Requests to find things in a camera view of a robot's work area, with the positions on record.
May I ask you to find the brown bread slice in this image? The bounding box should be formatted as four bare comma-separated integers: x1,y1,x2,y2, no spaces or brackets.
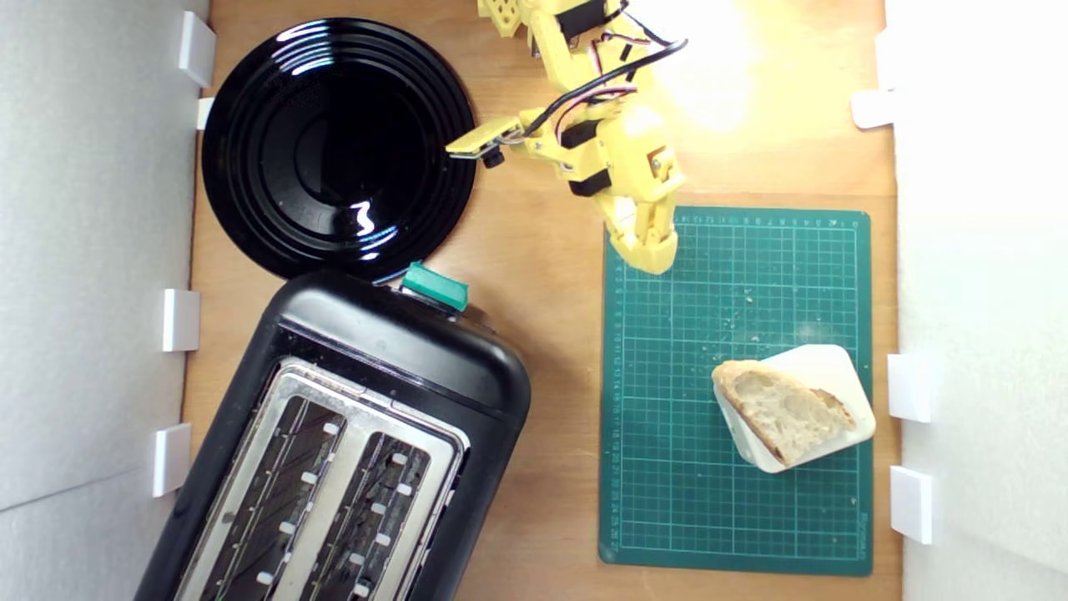
711,359,859,467

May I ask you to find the green toaster lever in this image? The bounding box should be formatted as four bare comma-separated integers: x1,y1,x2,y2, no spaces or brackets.
400,260,470,314

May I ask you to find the black two-slot toaster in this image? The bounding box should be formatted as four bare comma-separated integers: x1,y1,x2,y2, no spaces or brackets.
133,269,532,601

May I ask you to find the white rounded block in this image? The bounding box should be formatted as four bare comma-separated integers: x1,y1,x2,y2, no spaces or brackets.
713,344,877,475

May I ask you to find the green cutting mat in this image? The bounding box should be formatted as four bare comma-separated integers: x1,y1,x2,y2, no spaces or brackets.
598,203,874,577

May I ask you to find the black round plate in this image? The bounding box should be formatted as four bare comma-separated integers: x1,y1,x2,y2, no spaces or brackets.
201,17,479,282

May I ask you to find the white red servo wire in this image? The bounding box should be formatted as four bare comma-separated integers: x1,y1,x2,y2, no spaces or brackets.
552,29,662,134

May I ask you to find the yellow wrist camera mount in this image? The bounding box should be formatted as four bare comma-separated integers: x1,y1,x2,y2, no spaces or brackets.
445,115,525,169

